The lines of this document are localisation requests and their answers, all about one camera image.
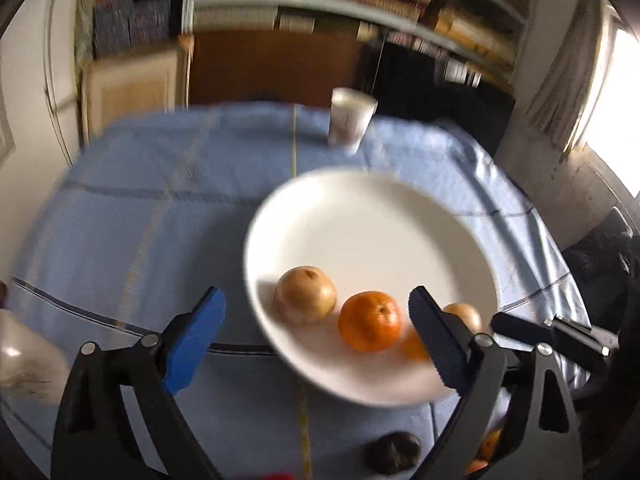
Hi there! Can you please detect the large orange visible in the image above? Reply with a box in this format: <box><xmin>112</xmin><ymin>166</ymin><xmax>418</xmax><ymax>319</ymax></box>
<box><xmin>477</xmin><ymin>427</ymin><xmax>502</xmax><ymax>461</ymax></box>

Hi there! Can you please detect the metal storage shelf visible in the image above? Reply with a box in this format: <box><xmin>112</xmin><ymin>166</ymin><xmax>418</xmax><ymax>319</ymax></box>
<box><xmin>182</xmin><ymin>0</ymin><xmax>531</xmax><ymax>91</ymax></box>

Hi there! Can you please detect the brown wooden board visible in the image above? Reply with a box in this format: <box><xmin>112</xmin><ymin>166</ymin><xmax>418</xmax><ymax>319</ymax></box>
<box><xmin>189</xmin><ymin>30</ymin><xmax>368</xmax><ymax>111</ymax></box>

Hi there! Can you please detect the stack of blue patterned boxes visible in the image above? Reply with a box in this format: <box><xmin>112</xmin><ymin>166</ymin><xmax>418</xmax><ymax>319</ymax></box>
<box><xmin>94</xmin><ymin>0</ymin><xmax>172</xmax><ymax>59</ymax></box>

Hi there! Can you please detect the green marbled slab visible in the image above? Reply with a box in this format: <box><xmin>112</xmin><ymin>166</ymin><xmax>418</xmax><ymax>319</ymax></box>
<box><xmin>74</xmin><ymin>0</ymin><xmax>98</xmax><ymax>63</ymax></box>

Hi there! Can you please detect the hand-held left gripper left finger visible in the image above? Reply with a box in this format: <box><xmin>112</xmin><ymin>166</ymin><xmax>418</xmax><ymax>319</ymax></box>
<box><xmin>50</xmin><ymin>286</ymin><xmax>227</xmax><ymax>480</ymax></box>

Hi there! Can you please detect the white paper cup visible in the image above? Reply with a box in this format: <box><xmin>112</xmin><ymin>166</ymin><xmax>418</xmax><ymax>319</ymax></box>
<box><xmin>327</xmin><ymin>87</ymin><xmax>378</xmax><ymax>156</ymax></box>

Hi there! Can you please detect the black cabinet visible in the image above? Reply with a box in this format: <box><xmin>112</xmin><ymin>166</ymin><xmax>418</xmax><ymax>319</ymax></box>
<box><xmin>362</xmin><ymin>42</ymin><xmax>517</xmax><ymax>158</ymax></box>

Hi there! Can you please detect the orange mandarin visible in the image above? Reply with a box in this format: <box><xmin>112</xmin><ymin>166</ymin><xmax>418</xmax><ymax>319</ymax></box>
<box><xmin>338</xmin><ymin>291</ymin><xmax>403</xmax><ymax>353</ymax></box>
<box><xmin>400</xmin><ymin>327</ymin><xmax>433</xmax><ymax>363</ymax></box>

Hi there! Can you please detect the blue plaid tablecloth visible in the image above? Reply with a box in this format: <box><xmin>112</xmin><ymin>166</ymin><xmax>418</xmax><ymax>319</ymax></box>
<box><xmin>0</xmin><ymin>102</ymin><xmax>591</xmax><ymax>480</ymax></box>

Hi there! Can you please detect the beige curtain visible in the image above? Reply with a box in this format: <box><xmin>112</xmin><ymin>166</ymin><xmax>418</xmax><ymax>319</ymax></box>
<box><xmin>524</xmin><ymin>0</ymin><xmax>617</xmax><ymax>153</ymax></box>

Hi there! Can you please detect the white oval plate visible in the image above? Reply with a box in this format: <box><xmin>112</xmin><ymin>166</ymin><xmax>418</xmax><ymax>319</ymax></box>
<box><xmin>243</xmin><ymin>166</ymin><xmax>501</xmax><ymax>407</ymax></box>

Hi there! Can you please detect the dark purple mangosteen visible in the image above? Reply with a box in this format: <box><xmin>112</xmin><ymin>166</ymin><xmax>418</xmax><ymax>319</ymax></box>
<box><xmin>365</xmin><ymin>431</ymin><xmax>422</xmax><ymax>476</ymax></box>

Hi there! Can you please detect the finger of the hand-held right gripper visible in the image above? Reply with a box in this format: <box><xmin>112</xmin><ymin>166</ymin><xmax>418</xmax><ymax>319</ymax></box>
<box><xmin>491</xmin><ymin>311</ymin><xmax>547</xmax><ymax>347</ymax></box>
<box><xmin>544</xmin><ymin>314</ymin><xmax>622</xmax><ymax>362</ymax></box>

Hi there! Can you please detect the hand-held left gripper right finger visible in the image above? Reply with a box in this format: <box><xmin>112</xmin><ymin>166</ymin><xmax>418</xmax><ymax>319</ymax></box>
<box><xmin>408</xmin><ymin>286</ymin><xmax>583</xmax><ymax>480</ymax></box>

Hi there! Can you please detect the bright window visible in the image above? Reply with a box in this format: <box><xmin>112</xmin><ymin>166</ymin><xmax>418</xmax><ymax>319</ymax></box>
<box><xmin>582</xmin><ymin>25</ymin><xmax>640</xmax><ymax>201</ymax></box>

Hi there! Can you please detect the dark chair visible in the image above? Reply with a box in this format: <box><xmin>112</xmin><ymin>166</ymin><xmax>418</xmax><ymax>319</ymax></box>
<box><xmin>562</xmin><ymin>207</ymin><xmax>638</xmax><ymax>286</ymax></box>

